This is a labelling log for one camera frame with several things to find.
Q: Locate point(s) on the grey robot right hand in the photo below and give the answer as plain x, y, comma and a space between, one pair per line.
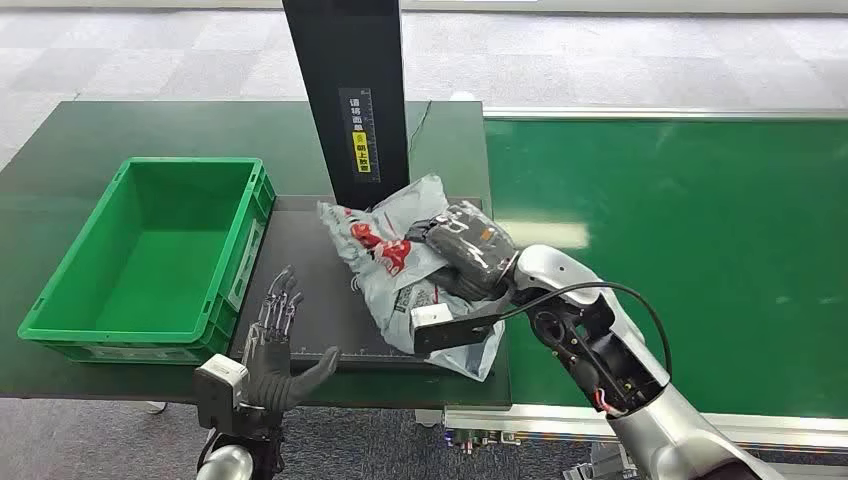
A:
472, 255

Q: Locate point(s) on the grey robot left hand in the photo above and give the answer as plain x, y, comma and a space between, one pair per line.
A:
273, 378

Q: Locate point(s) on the grey plastic mailer package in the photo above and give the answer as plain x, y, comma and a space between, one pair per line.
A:
391, 262

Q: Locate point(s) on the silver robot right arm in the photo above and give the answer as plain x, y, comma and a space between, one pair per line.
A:
616, 358

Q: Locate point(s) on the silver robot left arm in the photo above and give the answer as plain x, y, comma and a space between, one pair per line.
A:
232, 460

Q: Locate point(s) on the green conveyor belt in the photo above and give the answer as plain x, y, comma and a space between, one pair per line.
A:
696, 252

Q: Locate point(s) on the green plastic crate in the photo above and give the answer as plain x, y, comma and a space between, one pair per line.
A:
159, 265

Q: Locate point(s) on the yellow printed column label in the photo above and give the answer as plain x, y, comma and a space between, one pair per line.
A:
361, 136

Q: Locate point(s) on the black scanner column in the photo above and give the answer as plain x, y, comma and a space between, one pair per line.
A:
348, 66

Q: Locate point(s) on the dark green table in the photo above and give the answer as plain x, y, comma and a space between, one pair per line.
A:
132, 132

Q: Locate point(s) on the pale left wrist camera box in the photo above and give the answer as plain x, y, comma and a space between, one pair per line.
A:
218, 391

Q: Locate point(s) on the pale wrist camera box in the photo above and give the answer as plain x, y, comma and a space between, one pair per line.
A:
218, 391
440, 326

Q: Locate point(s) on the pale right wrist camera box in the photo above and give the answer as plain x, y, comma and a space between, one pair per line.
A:
440, 326

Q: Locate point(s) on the black scanner base plate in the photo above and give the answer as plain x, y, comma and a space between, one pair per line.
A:
311, 291

